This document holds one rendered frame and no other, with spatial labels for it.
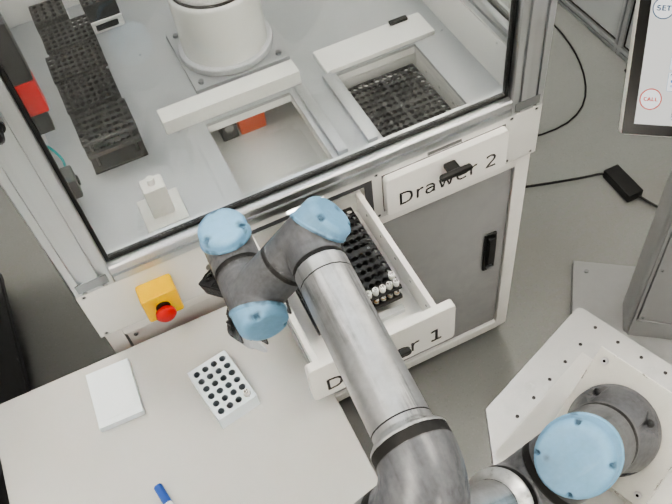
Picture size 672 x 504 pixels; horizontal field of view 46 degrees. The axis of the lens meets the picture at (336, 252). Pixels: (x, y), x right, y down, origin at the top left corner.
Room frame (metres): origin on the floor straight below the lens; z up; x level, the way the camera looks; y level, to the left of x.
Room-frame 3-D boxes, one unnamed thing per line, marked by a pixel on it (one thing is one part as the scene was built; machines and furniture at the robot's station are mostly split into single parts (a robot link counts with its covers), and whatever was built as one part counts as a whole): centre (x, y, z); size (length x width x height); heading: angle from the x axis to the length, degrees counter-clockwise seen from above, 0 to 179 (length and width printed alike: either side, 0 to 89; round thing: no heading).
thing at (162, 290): (0.89, 0.35, 0.88); 0.07 x 0.05 x 0.07; 108
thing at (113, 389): (0.75, 0.47, 0.77); 0.13 x 0.09 x 0.02; 16
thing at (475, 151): (1.10, -0.26, 0.87); 0.29 x 0.02 x 0.11; 108
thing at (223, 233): (0.72, 0.15, 1.20); 0.09 x 0.08 x 0.11; 16
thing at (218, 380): (0.72, 0.25, 0.78); 0.12 x 0.08 x 0.04; 28
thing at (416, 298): (0.90, 0.01, 0.86); 0.40 x 0.26 x 0.06; 18
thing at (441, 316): (0.70, -0.05, 0.87); 0.29 x 0.02 x 0.11; 108
